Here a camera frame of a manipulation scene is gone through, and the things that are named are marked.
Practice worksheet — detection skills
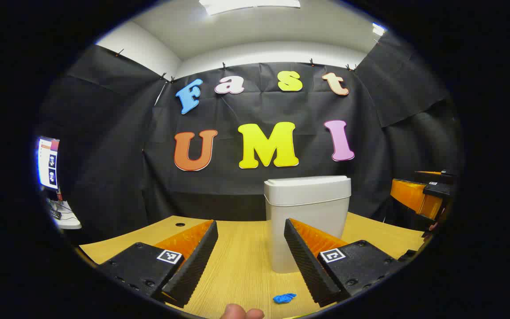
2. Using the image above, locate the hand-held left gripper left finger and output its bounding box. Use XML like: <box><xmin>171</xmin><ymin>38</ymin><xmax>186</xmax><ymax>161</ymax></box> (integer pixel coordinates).
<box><xmin>98</xmin><ymin>219</ymin><xmax>219</xmax><ymax>308</ymax></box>

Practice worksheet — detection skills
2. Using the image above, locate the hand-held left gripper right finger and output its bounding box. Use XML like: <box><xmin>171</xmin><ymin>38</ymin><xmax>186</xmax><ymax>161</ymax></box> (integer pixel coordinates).
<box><xmin>284</xmin><ymin>218</ymin><xmax>417</xmax><ymax>307</ymax></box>

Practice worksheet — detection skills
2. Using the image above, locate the white desktop garbage bin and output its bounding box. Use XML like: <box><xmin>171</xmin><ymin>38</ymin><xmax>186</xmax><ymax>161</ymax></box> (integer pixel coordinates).
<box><xmin>264</xmin><ymin>175</ymin><xmax>352</xmax><ymax>274</ymax></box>

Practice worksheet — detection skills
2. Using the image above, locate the wooden desktop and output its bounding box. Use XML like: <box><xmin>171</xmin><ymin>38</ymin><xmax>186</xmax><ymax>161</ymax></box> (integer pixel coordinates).
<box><xmin>79</xmin><ymin>212</ymin><xmax>426</xmax><ymax>319</ymax></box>

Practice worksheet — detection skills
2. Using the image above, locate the black backdrop cloth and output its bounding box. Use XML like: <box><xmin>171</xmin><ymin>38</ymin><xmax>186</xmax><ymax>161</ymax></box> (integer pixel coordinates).
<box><xmin>45</xmin><ymin>33</ymin><xmax>464</xmax><ymax>244</ymax></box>

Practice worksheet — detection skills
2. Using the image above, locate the white side table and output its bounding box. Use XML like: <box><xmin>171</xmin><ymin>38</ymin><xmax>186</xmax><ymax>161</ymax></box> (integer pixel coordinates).
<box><xmin>46</xmin><ymin>198</ymin><xmax>82</xmax><ymax>230</ymax></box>

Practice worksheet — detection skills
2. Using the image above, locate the computer monitor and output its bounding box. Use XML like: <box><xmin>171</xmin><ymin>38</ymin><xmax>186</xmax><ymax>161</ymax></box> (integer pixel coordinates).
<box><xmin>37</xmin><ymin>136</ymin><xmax>60</xmax><ymax>191</ymax></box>

